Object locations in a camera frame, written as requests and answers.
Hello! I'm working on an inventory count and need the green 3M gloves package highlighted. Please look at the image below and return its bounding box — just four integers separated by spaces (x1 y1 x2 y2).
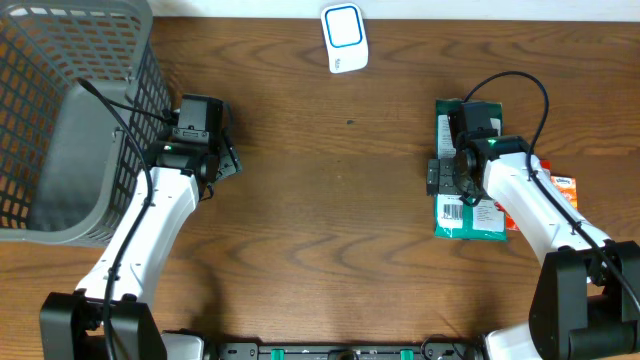
434 99 507 242

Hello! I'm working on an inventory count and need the large orange snack bag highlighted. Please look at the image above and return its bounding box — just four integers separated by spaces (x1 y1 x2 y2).
494 158 552 232

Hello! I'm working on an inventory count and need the small orange tissue box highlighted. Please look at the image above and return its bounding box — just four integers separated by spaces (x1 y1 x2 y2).
551 175 578 208

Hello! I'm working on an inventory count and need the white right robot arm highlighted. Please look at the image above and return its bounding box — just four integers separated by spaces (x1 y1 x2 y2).
427 136 639 359

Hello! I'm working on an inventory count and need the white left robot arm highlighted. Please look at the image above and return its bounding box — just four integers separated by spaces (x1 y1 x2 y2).
39 134 242 359

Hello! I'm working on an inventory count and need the white barcode scanner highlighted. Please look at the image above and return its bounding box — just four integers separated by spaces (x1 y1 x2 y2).
320 3 369 74

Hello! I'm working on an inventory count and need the grey plastic mesh basket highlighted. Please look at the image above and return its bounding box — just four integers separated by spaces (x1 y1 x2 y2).
1 0 171 247

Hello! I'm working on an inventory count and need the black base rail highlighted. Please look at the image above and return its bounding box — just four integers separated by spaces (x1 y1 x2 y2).
204 337 488 360

